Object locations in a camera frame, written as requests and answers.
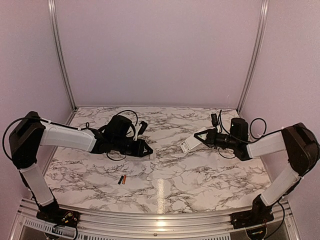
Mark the aluminium frame post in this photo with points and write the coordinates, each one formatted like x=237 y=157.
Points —
x=59 y=52
x=261 y=28

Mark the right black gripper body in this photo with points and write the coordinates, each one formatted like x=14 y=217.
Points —
x=216 y=141

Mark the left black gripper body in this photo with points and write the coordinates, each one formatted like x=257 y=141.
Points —
x=127 y=149

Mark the white remote control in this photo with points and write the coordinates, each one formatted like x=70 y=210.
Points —
x=191 y=142

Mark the white battery cover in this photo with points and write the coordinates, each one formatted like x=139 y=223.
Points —
x=152 y=156

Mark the right aluminium frame post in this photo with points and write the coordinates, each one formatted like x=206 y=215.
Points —
x=261 y=28

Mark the left aluminium frame post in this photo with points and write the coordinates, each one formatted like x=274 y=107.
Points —
x=59 y=52

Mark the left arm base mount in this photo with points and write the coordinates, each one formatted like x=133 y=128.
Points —
x=61 y=217

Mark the black AAA battery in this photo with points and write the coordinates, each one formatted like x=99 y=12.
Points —
x=120 y=180

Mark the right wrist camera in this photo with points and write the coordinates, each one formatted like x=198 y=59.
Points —
x=214 y=120

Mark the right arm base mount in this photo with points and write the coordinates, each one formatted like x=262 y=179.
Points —
x=248 y=218

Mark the front aluminium rail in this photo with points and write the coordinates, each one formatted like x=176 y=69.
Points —
x=107 y=225

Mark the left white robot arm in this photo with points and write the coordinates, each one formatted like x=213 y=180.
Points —
x=118 y=135

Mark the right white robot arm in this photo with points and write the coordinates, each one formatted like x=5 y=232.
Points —
x=299 y=143

